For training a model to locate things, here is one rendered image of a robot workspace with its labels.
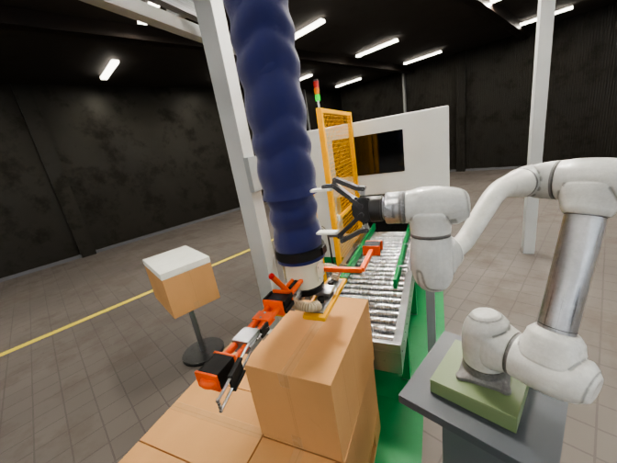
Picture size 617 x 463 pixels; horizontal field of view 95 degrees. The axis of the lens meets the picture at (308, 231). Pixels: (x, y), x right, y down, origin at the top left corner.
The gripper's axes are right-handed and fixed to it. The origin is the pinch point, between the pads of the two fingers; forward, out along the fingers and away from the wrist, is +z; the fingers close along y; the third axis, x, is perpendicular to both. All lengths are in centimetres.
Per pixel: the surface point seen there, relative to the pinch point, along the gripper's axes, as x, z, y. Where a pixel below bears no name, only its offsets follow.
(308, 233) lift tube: 19.9, 13.9, 13.9
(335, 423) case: -5, 3, 82
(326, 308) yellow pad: 15.7, 9.0, 45.7
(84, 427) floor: -5, 216, 159
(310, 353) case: 9, 16, 64
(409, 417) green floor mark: 67, -16, 158
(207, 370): -37, 23, 33
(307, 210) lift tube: 20.6, 13.1, 4.5
